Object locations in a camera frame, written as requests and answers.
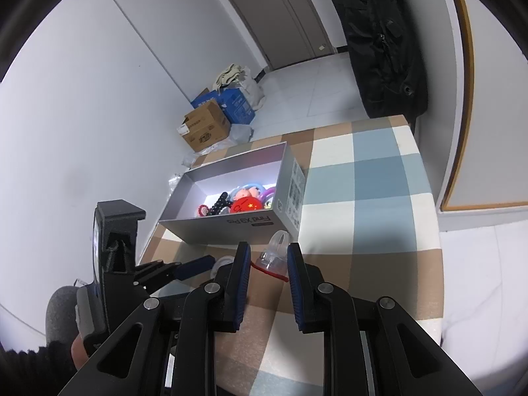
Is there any white round lid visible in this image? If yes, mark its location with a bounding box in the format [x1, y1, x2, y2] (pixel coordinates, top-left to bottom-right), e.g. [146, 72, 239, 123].
[210, 256, 235, 279]

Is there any clear pacifier bottle charm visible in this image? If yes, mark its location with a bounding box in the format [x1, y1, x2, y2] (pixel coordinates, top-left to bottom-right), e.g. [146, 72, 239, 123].
[251, 230, 290, 282]

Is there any black bead bracelet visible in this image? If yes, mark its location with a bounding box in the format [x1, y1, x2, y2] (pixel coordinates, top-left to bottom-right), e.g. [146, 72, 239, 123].
[206, 190, 232, 216]

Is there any red round ornament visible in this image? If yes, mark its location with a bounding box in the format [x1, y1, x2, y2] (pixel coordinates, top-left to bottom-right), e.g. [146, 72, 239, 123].
[230, 196, 264, 214]

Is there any pink pig toy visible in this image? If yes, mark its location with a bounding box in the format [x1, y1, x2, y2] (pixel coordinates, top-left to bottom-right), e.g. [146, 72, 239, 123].
[234, 185, 265, 203]

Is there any left hand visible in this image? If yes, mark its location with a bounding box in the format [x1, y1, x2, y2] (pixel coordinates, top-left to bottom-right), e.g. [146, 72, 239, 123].
[71, 334, 88, 370]

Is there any grey cardboard box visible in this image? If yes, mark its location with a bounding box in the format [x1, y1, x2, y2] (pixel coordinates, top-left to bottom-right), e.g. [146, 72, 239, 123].
[160, 142, 305, 245]

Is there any checkered table mat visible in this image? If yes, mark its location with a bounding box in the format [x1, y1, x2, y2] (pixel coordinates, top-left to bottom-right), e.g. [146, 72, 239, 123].
[140, 114, 445, 396]

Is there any white plastic packaging bag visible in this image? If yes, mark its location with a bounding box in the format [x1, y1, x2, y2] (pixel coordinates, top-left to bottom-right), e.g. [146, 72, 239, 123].
[168, 153, 200, 193]

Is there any brown cardboard box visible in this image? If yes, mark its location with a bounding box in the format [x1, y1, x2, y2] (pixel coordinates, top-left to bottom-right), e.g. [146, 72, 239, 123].
[177, 99, 231, 152]

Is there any blue cardboard box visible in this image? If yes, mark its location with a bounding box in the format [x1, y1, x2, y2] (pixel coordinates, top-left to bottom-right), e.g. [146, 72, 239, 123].
[191, 88, 255, 124]

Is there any beige cloth bag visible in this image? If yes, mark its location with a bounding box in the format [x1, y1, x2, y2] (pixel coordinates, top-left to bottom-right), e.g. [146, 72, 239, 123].
[212, 63, 266, 110]

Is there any black large bag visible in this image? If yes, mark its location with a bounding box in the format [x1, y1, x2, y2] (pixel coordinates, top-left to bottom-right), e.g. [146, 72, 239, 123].
[332, 0, 428, 122]

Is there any grey door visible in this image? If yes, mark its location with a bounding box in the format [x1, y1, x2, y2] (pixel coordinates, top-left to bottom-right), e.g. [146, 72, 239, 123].
[229, 0, 333, 70]

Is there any blue plastic ring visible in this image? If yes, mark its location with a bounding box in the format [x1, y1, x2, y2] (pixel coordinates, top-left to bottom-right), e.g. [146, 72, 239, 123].
[228, 180, 261, 199]

